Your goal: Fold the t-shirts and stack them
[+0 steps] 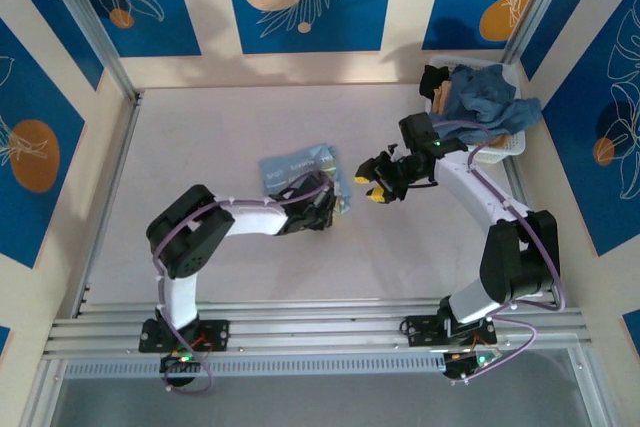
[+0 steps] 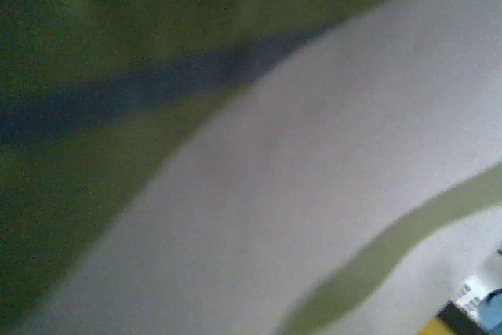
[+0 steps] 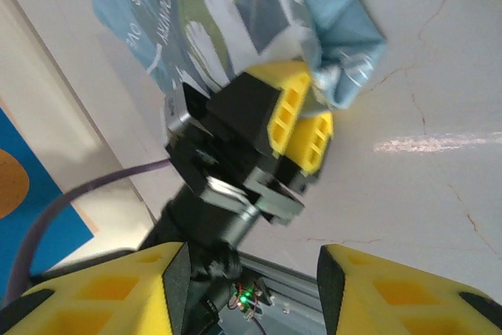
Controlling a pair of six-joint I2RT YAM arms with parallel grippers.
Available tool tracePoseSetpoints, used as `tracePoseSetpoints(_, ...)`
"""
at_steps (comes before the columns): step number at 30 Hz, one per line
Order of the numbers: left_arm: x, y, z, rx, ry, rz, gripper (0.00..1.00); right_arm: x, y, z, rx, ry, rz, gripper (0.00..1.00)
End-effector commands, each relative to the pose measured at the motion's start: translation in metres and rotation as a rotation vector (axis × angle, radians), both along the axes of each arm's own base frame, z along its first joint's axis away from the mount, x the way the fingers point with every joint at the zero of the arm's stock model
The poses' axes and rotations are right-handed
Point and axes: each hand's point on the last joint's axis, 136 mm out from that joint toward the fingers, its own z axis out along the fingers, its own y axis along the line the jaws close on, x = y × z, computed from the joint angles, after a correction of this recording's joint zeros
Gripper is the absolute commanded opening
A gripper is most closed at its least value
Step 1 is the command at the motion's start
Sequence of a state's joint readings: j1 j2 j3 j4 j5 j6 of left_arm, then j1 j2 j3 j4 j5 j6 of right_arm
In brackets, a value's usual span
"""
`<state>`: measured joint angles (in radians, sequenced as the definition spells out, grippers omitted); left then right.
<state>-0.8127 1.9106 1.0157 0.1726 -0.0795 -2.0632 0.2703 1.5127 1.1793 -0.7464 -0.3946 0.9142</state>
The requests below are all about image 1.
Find light blue t-shirt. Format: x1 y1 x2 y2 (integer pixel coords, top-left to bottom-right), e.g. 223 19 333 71
257 143 353 222

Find tan garment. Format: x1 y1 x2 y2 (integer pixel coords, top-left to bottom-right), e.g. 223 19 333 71
431 80 455 116

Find black garment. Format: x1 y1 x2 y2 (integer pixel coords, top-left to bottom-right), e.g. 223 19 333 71
418 64 454 101

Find dark blue t-shirt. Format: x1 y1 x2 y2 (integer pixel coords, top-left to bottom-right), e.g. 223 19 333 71
439 64 544 144

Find white plastic laundry basket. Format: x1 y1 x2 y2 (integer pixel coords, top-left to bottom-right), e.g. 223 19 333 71
423 55 529 164

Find grey metal sheet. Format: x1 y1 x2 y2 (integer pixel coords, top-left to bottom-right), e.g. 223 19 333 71
47 349 611 427

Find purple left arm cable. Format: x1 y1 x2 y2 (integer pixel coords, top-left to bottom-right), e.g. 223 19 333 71
151 170 336 396

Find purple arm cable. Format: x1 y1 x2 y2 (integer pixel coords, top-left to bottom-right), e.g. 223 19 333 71
151 170 336 396
429 118 569 379

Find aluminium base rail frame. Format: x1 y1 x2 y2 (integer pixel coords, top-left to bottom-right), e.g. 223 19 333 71
42 299 594 359

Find grey slotted cable duct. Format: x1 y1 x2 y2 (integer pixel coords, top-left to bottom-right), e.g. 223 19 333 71
62 354 451 381

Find aluminium corner post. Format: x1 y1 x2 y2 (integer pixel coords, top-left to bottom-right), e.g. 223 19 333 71
37 0 144 104
502 0 576 66

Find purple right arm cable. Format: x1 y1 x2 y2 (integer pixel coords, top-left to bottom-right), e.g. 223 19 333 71
429 118 569 379

